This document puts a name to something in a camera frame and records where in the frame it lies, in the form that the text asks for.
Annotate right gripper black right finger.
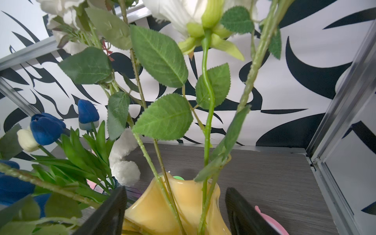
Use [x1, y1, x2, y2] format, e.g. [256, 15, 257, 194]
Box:
[225, 188, 279, 235]

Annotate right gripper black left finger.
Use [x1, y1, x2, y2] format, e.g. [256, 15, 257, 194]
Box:
[73, 186, 127, 235]

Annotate yellow ruffled glass vase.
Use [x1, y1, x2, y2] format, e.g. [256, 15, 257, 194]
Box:
[121, 172, 233, 235]

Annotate pink alarm clock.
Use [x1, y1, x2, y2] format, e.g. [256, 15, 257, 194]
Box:
[255, 206, 289, 235]

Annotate white plush toy pink shirt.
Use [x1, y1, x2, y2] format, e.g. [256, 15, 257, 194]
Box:
[109, 128, 141, 187]

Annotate blue white tulip bunch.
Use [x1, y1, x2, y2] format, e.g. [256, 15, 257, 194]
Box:
[1, 99, 115, 203]

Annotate small green cup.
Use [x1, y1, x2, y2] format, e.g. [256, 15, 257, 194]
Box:
[173, 176, 185, 181]

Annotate white rose stems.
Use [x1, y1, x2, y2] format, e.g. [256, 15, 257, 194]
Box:
[36, 0, 259, 235]

